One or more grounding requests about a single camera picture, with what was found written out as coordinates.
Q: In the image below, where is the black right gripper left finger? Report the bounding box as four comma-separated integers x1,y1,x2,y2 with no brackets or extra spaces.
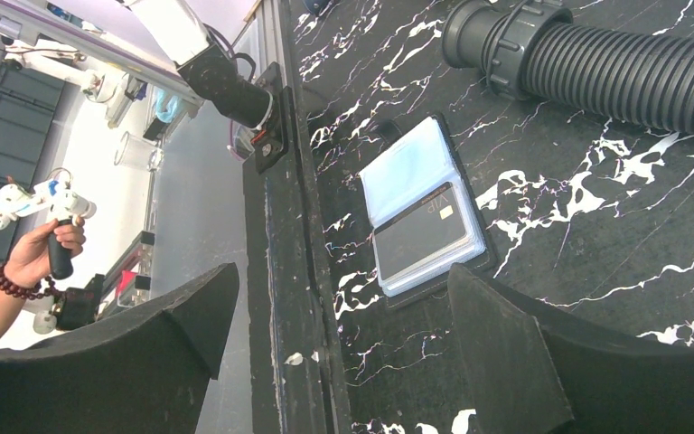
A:
0,263,239,433

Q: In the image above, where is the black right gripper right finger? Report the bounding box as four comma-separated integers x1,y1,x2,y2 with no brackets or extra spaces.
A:
447,264,694,433

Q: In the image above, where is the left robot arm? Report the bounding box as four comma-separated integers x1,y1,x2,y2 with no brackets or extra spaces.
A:
0,1,277,433

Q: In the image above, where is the operator hand with bracelet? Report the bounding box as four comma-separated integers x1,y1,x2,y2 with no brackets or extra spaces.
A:
4,217,86,288

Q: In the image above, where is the grey storage crate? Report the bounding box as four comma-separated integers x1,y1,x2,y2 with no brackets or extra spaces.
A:
0,62,67,270

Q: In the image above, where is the black corrugated hose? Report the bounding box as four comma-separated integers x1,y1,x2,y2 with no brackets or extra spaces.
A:
441,0,694,140

